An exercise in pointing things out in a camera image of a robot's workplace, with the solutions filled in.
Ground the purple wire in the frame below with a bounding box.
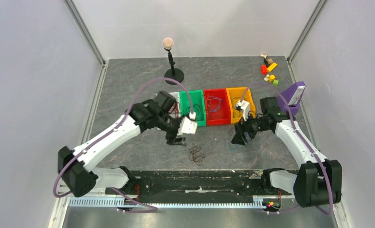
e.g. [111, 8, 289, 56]
[206, 95, 223, 114]

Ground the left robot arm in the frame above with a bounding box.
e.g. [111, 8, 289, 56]
[57, 91, 197, 197]

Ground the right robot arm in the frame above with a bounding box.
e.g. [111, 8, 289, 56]
[231, 97, 342, 208]

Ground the white transparent plastic bin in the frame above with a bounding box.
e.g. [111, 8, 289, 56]
[169, 92, 181, 118]

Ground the orange plastic bin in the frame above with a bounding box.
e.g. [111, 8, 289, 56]
[226, 87, 256, 124]

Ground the red plastic bin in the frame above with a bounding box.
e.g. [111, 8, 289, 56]
[203, 88, 231, 126]

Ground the green plastic bin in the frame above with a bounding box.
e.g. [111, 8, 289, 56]
[179, 90, 206, 127]

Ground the purple metronome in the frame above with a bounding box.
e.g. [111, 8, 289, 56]
[277, 81, 306, 115]

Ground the red wooden block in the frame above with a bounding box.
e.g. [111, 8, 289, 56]
[261, 65, 268, 75]

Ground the yellow wooden bar block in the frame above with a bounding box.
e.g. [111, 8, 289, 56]
[267, 62, 278, 72]

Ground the black microphone stand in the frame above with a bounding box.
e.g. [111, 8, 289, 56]
[162, 38, 184, 83]

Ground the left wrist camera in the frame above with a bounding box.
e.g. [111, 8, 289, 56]
[178, 112, 198, 136]

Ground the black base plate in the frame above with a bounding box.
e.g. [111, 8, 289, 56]
[120, 170, 287, 203]

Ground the white cable duct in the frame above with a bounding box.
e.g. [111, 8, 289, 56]
[69, 196, 266, 209]

